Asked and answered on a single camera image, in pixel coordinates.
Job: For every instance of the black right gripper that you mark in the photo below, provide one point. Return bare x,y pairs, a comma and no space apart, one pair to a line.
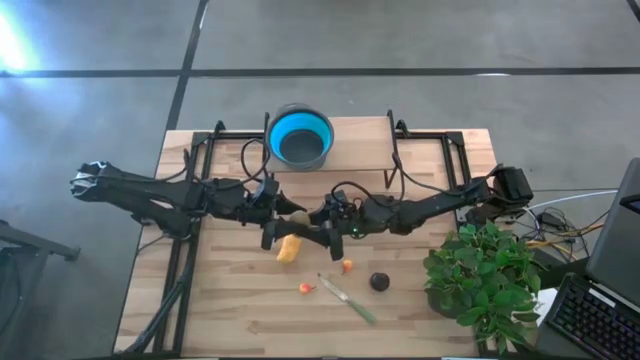
320,232

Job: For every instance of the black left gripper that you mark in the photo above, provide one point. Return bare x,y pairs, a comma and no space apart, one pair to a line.
257,212

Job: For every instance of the orange-yellow mango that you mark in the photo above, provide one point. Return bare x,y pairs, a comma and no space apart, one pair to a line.
289,248

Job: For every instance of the brown-green kiwi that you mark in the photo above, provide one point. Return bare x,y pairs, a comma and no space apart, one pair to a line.
300,217

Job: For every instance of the red-orange apple with stem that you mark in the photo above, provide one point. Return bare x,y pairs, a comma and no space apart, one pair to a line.
347,265

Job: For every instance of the blue collapsible bowl grey rim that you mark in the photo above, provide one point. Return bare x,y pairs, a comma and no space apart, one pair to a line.
300,145

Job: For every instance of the black avocado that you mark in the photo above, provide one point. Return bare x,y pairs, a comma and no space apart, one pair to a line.
380,282

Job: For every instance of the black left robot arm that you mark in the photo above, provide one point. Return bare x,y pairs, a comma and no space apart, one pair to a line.
150,192

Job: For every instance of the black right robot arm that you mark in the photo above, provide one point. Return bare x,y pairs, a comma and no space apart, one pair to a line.
430,207

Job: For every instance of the black plant pot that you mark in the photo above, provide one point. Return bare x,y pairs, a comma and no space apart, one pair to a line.
447,310

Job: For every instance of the green potted plant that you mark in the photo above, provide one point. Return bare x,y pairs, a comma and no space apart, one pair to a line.
480,270

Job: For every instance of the black power adapter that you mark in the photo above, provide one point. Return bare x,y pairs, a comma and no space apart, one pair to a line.
552,220

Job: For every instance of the white paper sheet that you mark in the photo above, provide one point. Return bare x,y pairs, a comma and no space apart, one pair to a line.
546,305

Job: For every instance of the dark metal stand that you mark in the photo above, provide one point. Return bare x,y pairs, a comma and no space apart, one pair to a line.
30,245

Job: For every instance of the black computer keyboard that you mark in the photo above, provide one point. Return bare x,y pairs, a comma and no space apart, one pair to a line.
595,320

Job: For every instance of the dark grey monitor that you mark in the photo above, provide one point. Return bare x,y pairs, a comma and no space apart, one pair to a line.
615,250

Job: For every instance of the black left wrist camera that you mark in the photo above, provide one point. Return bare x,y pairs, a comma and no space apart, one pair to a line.
265,190

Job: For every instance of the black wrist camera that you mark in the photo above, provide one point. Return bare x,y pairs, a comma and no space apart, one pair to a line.
339,200
265,190

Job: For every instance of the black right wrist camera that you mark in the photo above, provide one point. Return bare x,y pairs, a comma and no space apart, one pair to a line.
339,200

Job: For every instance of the black metal table frame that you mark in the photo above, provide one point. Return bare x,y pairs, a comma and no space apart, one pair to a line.
175,280

